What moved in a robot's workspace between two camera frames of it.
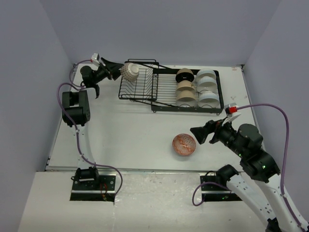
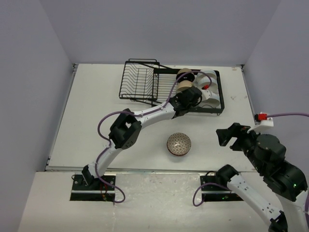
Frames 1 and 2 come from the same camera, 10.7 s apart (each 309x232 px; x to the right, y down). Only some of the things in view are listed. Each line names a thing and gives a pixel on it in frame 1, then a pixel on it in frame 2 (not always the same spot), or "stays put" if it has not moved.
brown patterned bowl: [130, 71] -> [178, 144]
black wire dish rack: [155, 86] stays put
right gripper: [201, 133] -> [224, 135]
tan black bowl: [184, 74] stays put
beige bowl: [185, 85] stays put
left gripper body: [103, 72] -> [180, 93]
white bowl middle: [206, 83] stays put
